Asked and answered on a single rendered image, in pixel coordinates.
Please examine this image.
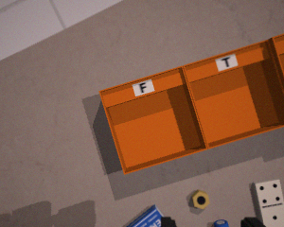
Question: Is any white domino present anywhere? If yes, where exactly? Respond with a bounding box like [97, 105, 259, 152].
[253, 178, 284, 227]

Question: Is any blue battery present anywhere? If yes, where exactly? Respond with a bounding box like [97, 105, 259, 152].
[214, 219, 229, 227]

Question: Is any brass hex nut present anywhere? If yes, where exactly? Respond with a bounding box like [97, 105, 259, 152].
[191, 190, 209, 209]

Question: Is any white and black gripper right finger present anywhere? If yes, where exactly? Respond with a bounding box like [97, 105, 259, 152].
[240, 218, 266, 227]

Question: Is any blue and white eraser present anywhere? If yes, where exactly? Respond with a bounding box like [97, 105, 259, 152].
[127, 205, 164, 227]

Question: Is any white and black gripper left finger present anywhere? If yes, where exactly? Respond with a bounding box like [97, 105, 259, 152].
[161, 217, 177, 227]

